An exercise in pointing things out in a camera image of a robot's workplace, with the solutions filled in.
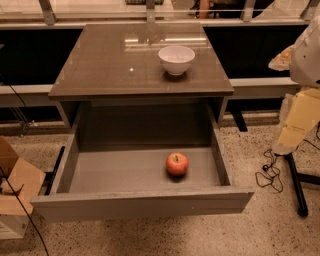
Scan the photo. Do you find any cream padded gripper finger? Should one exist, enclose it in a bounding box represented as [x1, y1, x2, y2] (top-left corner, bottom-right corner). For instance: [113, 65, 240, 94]
[268, 45, 294, 71]
[272, 88, 320, 155]

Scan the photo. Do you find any red apple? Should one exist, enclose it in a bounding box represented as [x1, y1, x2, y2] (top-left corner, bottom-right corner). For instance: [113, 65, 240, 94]
[166, 152, 189, 176]

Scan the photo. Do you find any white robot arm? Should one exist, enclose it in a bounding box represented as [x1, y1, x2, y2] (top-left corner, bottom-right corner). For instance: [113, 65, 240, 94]
[268, 16, 320, 155]

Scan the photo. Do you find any open grey top drawer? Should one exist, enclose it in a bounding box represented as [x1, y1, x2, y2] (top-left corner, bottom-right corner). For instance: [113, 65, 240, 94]
[31, 103, 254, 222]

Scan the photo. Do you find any grey cabinet with counter top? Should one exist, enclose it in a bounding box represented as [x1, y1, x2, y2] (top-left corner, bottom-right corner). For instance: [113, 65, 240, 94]
[49, 23, 234, 122]

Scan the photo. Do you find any black bar beside drawer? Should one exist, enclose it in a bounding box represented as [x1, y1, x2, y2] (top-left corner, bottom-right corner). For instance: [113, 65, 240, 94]
[45, 146, 65, 195]

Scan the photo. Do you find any black stand leg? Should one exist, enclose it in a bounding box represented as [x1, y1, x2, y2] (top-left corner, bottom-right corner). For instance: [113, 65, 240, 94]
[285, 154, 320, 217]

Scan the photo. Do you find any white ceramic bowl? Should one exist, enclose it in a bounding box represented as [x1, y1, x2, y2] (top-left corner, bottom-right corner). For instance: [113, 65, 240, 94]
[158, 45, 195, 75]

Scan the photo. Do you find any brown cardboard box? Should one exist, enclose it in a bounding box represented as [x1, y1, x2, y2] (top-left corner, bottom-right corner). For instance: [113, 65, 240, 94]
[0, 137, 45, 239]

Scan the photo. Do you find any black tangled cable on floor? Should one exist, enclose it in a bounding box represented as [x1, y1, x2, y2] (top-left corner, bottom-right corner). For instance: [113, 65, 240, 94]
[254, 148, 284, 194]

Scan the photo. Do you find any black cable at left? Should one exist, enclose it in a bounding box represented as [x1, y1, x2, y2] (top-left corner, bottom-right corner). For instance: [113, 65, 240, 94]
[0, 73, 50, 256]

